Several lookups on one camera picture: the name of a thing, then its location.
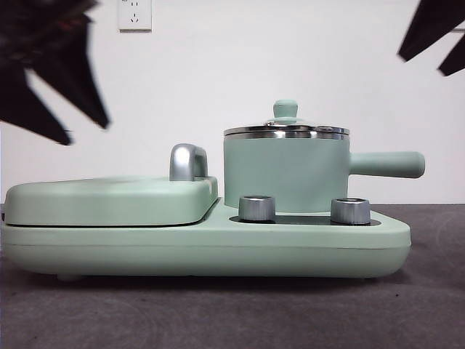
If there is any white wall socket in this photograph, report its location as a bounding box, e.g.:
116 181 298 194
118 0 153 33

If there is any green griddle cover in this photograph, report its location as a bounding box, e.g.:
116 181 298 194
5 174 219 228

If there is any silver griddle cover handle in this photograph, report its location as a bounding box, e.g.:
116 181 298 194
169 143 209 182

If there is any glass lid with green knob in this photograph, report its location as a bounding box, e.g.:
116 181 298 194
223 100 350 135

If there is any green breakfast machine base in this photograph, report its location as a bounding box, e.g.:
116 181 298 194
0 196 412 283

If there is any green pot with straight handle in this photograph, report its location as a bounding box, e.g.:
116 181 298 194
222 130 426 214

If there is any silver control knob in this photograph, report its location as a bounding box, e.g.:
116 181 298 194
329 197 371 224
238 195 276 222

